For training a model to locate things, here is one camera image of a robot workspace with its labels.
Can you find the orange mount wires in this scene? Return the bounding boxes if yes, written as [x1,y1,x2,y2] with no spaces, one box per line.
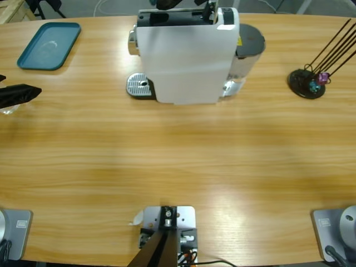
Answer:
[177,249,196,264]

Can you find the teal plastic tray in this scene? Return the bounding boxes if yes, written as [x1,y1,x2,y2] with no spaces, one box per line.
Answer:
[16,22,82,71]

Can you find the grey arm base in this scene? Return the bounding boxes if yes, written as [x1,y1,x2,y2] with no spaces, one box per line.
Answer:
[0,209,33,261]
[310,205,356,263]

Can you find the black capsule holder with rods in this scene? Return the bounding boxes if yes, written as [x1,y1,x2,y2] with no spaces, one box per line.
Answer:
[288,18,356,100]

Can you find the white tape tab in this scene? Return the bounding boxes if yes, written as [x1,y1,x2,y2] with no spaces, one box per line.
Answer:
[127,210,145,226]

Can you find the black chair legs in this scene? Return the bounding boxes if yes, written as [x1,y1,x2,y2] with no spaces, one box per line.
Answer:
[29,0,67,20]

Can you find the black base cable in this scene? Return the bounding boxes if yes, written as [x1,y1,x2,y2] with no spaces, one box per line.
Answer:
[0,239,13,261]
[324,245,348,267]

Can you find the grey metal leg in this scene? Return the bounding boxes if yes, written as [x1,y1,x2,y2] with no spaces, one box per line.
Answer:
[296,0,313,14]

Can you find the white capsule coffee machine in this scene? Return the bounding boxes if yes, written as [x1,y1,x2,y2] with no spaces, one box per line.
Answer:
[126,0,266,106]

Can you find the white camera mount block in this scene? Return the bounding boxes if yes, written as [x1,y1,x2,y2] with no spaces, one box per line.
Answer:
[139,205,199,264]

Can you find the clear glass cup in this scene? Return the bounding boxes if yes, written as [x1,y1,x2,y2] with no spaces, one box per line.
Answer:
[0,103,21,116]

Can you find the dark camera mount post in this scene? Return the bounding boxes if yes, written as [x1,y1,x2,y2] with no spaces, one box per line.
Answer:
[127,205,179,267]

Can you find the black mount cable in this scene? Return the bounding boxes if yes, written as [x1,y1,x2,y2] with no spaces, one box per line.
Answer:
[194,259,237,267]

